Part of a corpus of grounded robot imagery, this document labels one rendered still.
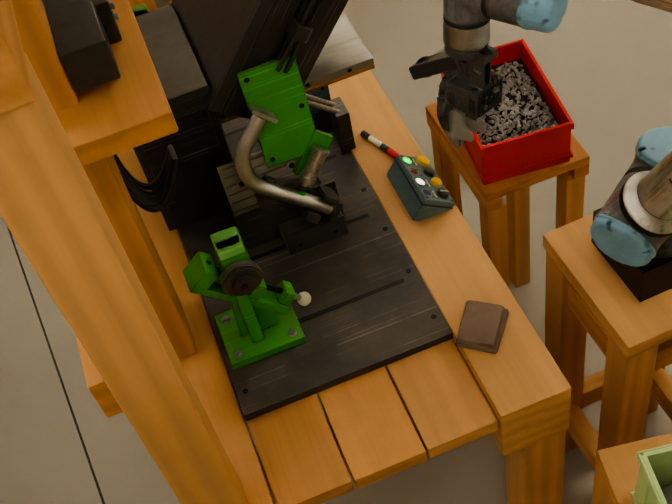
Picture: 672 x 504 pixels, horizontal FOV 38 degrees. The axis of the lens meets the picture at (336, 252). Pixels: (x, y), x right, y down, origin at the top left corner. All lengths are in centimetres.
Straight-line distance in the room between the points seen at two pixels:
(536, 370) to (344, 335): 37
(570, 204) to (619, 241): 69
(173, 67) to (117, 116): 57
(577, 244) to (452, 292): 30
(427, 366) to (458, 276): 20
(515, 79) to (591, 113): 123
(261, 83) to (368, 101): 49
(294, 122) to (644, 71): 202
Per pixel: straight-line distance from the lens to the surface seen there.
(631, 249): 172
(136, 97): 147
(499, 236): 235
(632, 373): 202
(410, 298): 193
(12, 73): 98
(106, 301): 122
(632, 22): 396
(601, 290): 199
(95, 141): 143
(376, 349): 187
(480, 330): 183
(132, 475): 293
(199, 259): 175
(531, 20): 152
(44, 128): 103
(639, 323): 195
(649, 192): 165
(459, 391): 182
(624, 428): 220
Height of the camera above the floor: 244
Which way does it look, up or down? 49 degrees down
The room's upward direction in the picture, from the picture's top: 14 degrees counter-clockwise
